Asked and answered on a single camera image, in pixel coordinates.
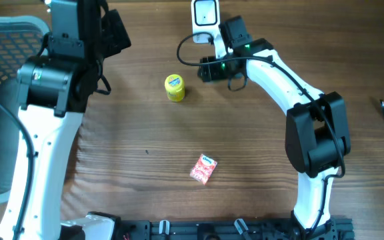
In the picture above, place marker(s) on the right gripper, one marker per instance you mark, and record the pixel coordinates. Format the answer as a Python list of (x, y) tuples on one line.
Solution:
[(210, 72)]

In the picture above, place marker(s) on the yellow lidded jar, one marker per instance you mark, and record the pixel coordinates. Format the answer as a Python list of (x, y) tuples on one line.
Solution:
[(175, 87)]

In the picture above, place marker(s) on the red tissue packet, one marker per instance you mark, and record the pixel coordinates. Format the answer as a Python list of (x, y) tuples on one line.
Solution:
[(203, 169)]

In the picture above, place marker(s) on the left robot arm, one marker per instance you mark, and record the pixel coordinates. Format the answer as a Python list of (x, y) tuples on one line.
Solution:
[(54, 86)]

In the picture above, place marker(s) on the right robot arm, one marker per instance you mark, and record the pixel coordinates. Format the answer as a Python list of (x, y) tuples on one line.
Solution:
[(317, 135)]

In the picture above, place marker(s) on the white barcode scanner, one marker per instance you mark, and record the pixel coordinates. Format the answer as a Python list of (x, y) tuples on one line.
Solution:
[(205, 16)]

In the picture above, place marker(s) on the grey plastic shopping basket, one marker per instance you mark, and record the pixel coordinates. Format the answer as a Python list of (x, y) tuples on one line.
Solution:
[(20, 38)]

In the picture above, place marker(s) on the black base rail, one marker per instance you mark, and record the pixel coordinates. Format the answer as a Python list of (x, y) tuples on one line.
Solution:
[(264, 229)]

